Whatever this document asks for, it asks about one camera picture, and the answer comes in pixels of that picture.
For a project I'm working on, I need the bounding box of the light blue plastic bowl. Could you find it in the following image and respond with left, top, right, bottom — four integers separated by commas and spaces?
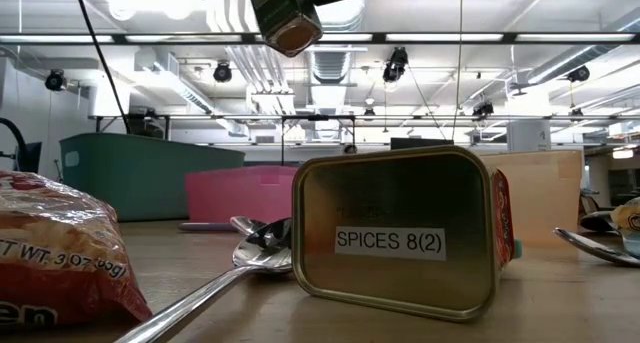
621, 229, 640, 259

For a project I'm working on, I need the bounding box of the white room pillar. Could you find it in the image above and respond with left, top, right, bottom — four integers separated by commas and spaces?
507, 120, 552, 153

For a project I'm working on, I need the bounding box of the black round utensil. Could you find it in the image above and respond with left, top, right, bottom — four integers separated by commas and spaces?
579, 210, 619, 233

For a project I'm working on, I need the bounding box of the gold red spice tin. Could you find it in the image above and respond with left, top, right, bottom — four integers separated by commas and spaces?
291, 145, 516, 324

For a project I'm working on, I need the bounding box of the orange translucent plastic bin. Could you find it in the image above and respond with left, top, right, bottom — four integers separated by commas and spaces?
479, 150, 585, 248

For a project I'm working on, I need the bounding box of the iridescent rainbow spoon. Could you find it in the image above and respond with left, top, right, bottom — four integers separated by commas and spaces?
178, 221, 236, 233

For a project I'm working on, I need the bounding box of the yellow ramen packet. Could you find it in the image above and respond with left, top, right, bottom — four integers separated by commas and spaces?
609, 196, 640, 233

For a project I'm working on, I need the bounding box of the black distant frame stand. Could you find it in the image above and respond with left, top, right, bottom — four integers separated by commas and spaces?
279, 113, 357, 165

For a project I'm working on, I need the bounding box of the red ramen packet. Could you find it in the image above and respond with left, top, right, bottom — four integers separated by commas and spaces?
0, 170, 154, 329

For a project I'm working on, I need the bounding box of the green lid spice jar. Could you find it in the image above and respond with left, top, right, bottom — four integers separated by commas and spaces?
244, 0, 325, 59

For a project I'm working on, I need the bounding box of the thin vertical hanging cable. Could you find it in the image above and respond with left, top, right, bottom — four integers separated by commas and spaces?
451, 0, 464, 142

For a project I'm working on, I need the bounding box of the black hanging arm cable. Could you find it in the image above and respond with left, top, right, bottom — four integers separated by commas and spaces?
71, 0, 132, 135

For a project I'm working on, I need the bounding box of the black computer monitor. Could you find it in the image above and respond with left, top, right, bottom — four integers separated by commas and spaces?
17, 141, 44, 174

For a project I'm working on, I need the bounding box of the small silver spoon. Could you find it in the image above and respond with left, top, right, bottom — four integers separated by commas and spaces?
229, 215, 269, 237

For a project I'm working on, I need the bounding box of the dark metal spoon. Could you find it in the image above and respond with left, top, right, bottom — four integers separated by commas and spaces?
553, 226, 640, 268

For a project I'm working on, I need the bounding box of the black distant wide monitor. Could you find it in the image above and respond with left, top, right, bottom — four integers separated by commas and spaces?
389, 137, 455, 151

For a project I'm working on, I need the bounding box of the pink plastic bin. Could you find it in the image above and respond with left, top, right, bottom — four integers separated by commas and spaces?
184, 165, 300, 225

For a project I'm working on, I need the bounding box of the large silver spoon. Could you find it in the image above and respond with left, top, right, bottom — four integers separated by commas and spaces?
113, 217, 294, 343

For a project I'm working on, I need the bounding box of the teal plastic bin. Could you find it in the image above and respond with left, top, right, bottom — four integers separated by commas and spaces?
58, 132, 246, 223

